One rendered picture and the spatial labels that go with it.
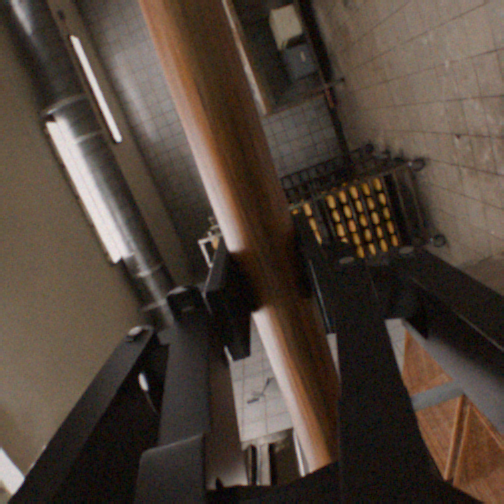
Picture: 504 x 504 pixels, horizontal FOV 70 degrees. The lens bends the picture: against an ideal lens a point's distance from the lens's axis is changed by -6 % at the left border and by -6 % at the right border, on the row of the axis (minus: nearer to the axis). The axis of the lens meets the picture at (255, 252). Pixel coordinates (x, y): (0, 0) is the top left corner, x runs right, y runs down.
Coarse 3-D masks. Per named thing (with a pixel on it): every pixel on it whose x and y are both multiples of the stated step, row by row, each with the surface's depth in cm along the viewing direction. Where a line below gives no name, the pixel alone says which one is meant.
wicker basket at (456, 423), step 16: (416, 368) 192; (432, 368) 192; (416, 384) 195; (432, 384) 191; (448, 400) 177; (464, 400) 133; (416, 416) 182; (432, 416) 176; (448, 416) 170; (464, 416) 135; (432, 432) 169; (448, 432) 163; (432, 448) 162; (448, 448) 157; (448, 464) 143
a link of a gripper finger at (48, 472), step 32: (128, 352) 11; (96, 384) 10; (128, 384) 10; (96, 416) 9; (128, 416) 10; (64, 448) 8; (96, 448) 8; (128, 448) 9; (32, 480) 7; (64, 480) 7; (96, 480) 8; (128, 480) 9
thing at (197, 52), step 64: (192, 0) 12; (192, 64) 13; (192, 128) 14; (256, 128) 14; (256, 192) 15; (256, 256) 15; (256, 320) 17; (320, 320) 17; (320, 384) 17; (320, 448) 19
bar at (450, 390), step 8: (448, 384) 123; (456, 384) 121; (424, 392) 124; (432, 392) 122; (440, 392) 121; (448, 392) 120; (456, 392) 120; (416, 400) 122; (424, 400) 121; (432, 400) 121; (440, 400) 121; (416, 408) 122; (424, 408) 122
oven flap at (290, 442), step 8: (288, 440) 203; (272, 448) 206; (280, 448) 202; (288, 448) 198; (296, 448) 191; (272, 456) 201; (280, 456) 197; (288, 456) 193; (296, 456) 186; (272, 464) 196; (280, 464) 193; (288, 464) 189; (296, 464) 185; (272, 472) 192; (280, 472) 188; (288, 472) 184; (296, 472) 181; (272, 480) 187; (280, 480) 183; (288, 480) 180
